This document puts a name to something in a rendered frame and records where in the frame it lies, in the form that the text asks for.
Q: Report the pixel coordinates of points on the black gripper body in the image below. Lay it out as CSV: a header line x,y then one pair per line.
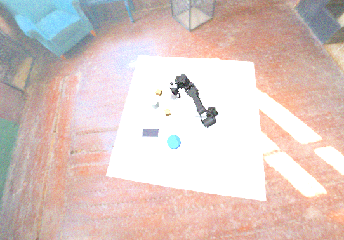
x,y
175,90

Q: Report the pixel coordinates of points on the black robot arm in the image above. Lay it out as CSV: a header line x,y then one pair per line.
x,y
194,94

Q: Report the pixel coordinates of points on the small tan cube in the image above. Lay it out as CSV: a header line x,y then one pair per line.
x,y
159,92
167,112

